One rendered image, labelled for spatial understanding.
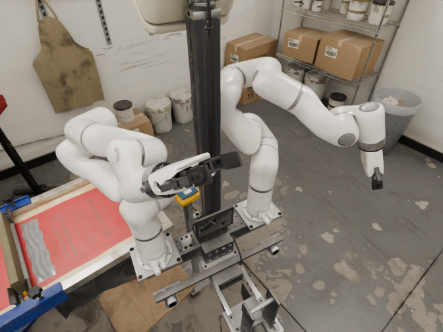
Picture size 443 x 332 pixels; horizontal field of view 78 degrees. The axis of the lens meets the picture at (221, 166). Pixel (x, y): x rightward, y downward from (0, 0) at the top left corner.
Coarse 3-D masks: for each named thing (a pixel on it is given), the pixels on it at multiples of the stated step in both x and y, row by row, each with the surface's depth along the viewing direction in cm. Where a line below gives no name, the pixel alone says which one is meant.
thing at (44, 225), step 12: (84, 192) 145; (96, 192) 145; (60, 204) 139; (72, 204) 139; (108, 204) 139; (36, 216) 134; (48, 216) 134; (48, 228) 129; (24, 240) 124; (48, 240) 124; (0, 252) 119; (24, 252) 119; (0, 264) 115
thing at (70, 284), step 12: (72, 180) 147; (84, 180) 148; (48, 192) 141; (60, 192) 142; (36, 204) 138; (168, 228) 125; (120, 252) 116; (96, 264) 112; (108, 264) 112; (72, 276) 108; (84, 276) 108; (96, 276) 111; (72, 288) 106
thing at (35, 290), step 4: (4, 196) 129; (8, 196) 129; (12, 196) 130; (4, 200) 128; (8, 200) 128; (12, 200) 129; (12, 204) 132; (32, 288) 97; (36, 288) 97; (40, 288) 98; (28, 292) 96; (32, 292) 96; (36, 292) 96; (40, 292) 98; (28, 296) 96; (32, 296) 95; (36, 296) 97; (40, 296) 100
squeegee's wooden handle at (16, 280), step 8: (0, 216) 121; (0, 224) 118; (8, 224) 123; (0, 232) 115; (8, 232) 117; (0, 240) 112; (8, 240) 112; (8, 248) 109; (8, 256) 107; (16, 256) 111; (8, 264) 104; (16, 264) 107; (8, 272) 102; (16, 272) 102; (16, 280) 100; (24, 280) 106; (16, 288) 101; (24, 288) 103
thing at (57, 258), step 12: (120, 216) 134; (120, 228) 129; (108, 240) 124; (120, 240) 124; (60, 252) 119; (84, 252) 119; (96, 252) 119; (60, 264) 115; (72, 264) 115; (0, 276) 112; (60, 276) 112; (0, 288) 108; (0, 300) 104
